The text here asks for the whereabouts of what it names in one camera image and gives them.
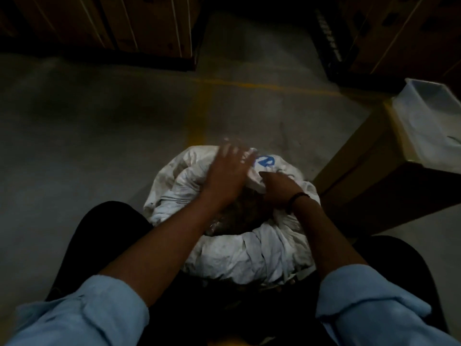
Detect person's left hand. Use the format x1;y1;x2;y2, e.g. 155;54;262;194
200;142;259;210

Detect person's right hand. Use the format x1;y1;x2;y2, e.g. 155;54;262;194
259;171;307;210

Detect white woven sack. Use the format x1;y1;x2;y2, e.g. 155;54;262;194
143;145;322;286

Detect person's left forearm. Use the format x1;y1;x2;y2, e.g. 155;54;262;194
99;194;224;307

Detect person's right forearm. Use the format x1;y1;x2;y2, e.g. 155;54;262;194
290;199;369;281

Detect black wristband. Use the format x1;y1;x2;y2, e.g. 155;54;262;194
286;192;311;214

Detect brown material in sack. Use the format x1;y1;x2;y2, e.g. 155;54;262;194
205;188;275;237

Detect plain brown cardboard box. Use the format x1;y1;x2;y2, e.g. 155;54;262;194
312;99;461;239

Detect black trousers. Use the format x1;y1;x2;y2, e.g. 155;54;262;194
45;201;449;346

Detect white plastic tub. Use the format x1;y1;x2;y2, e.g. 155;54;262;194
391;78;461;175

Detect light blue shirt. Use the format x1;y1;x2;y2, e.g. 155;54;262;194
5;264;461;346

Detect strapped brown cardboard box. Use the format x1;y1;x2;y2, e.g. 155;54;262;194
98;0;202;60
339;0;461;88
0;0;115;51

